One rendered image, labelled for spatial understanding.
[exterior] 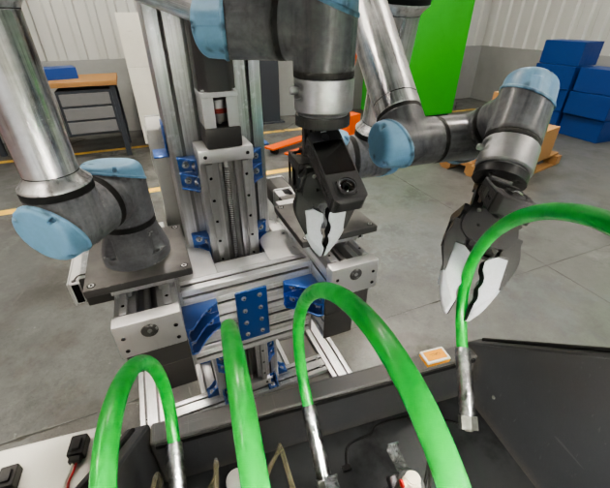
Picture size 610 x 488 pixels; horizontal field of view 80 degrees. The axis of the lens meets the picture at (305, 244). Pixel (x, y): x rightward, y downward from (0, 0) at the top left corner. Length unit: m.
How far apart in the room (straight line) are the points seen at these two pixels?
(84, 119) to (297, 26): 4.79
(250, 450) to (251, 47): 0.41
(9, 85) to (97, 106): 4.45
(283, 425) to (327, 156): 0.48
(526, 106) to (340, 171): 0.28
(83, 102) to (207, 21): 4.67
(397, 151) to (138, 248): 0.58
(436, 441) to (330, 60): 0.38
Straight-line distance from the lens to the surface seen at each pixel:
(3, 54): 0.69
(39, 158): 0.72
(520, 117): 0.59
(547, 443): 0.78
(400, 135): 0.58
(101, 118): 5.16
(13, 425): 2.19
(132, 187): 0.83
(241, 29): 0.47
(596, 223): 0.29
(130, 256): 0.88
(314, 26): 0.45
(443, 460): 0.19
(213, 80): 0.89
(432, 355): 0.78
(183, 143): 1.01
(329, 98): 0.46
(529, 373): 0.74
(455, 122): 0.65
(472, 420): 0.51
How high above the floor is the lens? 1.52
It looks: 32 degrees down
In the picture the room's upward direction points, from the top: straight up
